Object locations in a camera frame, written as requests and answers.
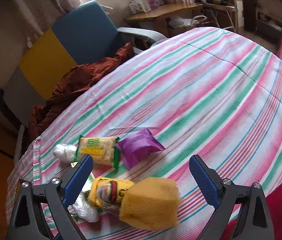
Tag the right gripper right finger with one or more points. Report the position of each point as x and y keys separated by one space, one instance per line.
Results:
x=221 y=193

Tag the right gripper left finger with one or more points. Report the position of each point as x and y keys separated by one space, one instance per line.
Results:
x=63 y=192

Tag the white plastic bag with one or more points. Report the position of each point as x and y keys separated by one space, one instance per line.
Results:
x=85 y=210
x=179 y=22

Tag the white plastic bag ball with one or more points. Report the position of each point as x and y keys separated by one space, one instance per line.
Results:
x=65 y=153

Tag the yellow knitted sock roll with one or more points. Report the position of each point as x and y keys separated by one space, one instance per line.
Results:
x=107 y=192

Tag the large Weidan cracker pack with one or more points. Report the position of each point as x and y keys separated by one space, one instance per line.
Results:
x=103 y=150

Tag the purple snack pouch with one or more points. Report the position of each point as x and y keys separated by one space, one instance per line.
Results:
x=137 y=146

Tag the green white small carton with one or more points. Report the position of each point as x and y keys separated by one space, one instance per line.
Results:
x=87 y=182

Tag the red gold gift box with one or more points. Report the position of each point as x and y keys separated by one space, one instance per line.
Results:
x=19 y=185

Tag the striped bed quilt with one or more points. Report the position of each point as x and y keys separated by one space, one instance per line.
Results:
x=208 y=91

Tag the rust red jacket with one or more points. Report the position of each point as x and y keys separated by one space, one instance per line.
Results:
x=75 y=82

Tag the tricolour armchair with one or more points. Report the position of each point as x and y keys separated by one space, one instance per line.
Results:
x=84 y=35

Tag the white plastic bag under table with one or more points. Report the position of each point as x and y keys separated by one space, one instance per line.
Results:
x=179 y=22

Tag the pink curtain left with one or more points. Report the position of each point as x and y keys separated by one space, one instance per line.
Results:
x=34 y=17

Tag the wooden side table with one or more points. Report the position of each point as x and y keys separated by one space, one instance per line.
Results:
x=159 y=15

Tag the white boxes on table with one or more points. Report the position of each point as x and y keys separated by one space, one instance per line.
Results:
x=141 y=5

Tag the pink box on table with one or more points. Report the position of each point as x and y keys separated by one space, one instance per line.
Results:
x=155 y=3

